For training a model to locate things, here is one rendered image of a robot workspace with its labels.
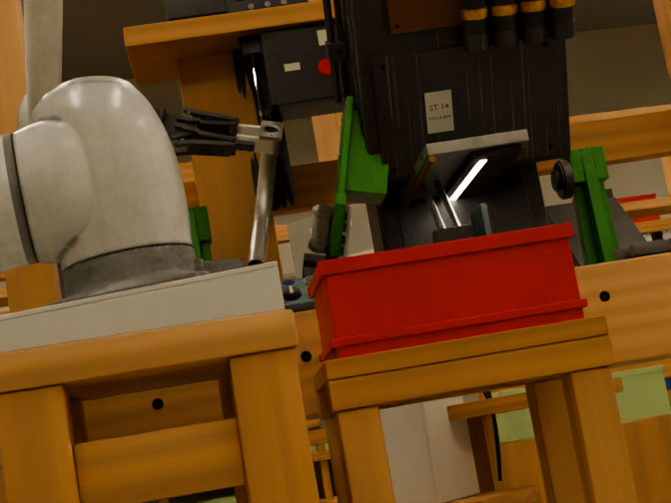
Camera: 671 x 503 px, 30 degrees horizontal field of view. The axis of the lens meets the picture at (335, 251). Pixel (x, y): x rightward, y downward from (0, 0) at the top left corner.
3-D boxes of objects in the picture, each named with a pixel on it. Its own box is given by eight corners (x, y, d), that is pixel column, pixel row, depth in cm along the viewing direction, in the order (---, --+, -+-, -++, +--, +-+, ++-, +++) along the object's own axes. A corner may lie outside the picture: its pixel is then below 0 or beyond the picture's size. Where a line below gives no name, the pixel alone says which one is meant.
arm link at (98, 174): (199, 235, 140) (160, 49, 143) (34, 265, 136) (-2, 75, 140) (194, 259, 155) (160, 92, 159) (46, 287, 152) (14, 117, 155)
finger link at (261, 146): (236, 133, 219) (236, 136, 219) (276, 138, 219) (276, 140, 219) (235, 148, 221) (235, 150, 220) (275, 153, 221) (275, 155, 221)
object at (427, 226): (563, 293, 224) (527, 112, 230) (397, 320, 221) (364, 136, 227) (540, 305, 242) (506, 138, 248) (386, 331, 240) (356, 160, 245)
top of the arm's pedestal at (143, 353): (299, 345, 131) (293, 307, 131) (-14, 394, 126) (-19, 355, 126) (275, 370, 162) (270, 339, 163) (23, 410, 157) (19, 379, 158)
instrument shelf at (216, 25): (586, -17, 244) (582, -37, 245) (125, 47, 235) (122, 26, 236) (555, 27, 269) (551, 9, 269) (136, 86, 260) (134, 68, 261)
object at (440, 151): (530, 147, 193) (526, 129, 193) (428, 163, 191) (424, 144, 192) (483, 200, 231) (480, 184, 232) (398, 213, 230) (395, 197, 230)
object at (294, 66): (359, 92, 238) (346, 18, 241) (272, 105, 237) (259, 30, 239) (354, 111, 251) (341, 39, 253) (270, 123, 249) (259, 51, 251)
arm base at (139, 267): (246, 273, 137) (236, 225, 138) (45, 316, 136) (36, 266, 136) (250, 294, 155) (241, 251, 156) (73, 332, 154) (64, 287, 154)
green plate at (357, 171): (384, 222, 207) (394, 100, 211) (335, 217, 207) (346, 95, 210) (377, 235, 218) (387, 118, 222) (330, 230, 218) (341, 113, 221)
